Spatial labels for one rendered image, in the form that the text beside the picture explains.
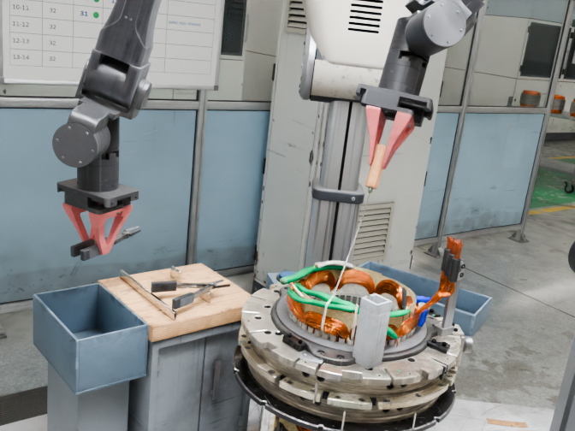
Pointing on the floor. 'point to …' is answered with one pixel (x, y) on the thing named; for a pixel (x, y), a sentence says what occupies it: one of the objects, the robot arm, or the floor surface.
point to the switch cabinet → (297, 240)
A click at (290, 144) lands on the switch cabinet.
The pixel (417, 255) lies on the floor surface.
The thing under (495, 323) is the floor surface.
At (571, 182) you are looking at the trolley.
